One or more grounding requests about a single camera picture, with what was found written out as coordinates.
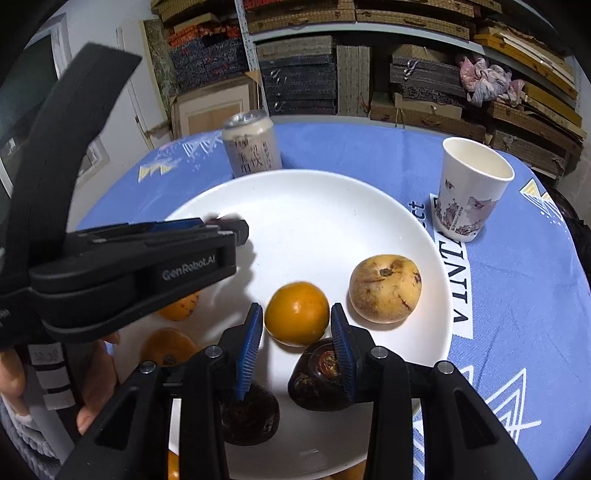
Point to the stack of blue patterned boxes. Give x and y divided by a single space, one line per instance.
207 62

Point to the green patterned panel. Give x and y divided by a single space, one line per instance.
159 69

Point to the dark water chestnut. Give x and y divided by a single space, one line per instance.
314 378
254 417

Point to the white metal shelf rack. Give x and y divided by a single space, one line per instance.
253 55

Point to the person's left hand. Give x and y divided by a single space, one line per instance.
97 397

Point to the upright tan ribbed box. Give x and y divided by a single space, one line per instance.
353 81

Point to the white oval plate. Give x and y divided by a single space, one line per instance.
314 221

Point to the pink cloth bundle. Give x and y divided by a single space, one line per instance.
489 78

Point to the smooth orange persimmon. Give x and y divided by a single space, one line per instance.
166 344

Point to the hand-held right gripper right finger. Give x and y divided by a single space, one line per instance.
341 355

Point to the shelf of stacked boxes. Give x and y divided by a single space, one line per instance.
411 18

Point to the window with white frame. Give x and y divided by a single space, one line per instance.
34 83

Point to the brown-spotted yellow pear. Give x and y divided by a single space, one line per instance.
383 290

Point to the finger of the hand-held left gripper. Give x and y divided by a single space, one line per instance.
235 233
178 225

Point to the stack of dark brown boxes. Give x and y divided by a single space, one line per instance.
425 78

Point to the stack of dark grey boxes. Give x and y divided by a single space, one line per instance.
300 83

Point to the blue printed tablecloth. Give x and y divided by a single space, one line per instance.
508 300

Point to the yellow orange tomato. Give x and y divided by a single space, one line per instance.
295 314

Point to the printed paper cup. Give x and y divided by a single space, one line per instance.
466 203

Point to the mandarin orange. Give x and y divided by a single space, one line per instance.
353 471
173 466

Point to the framed picture in cardboard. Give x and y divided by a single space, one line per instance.
212 108

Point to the pile of olive woven boxes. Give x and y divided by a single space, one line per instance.
194 11

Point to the spotted yellow passion fruit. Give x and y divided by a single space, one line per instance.
178 309

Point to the black bag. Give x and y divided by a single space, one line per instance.
570 212

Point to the silver drink can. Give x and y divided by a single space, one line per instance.
251 147

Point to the white leaning board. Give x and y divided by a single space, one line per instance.
134 106

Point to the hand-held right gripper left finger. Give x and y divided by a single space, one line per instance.
249 350

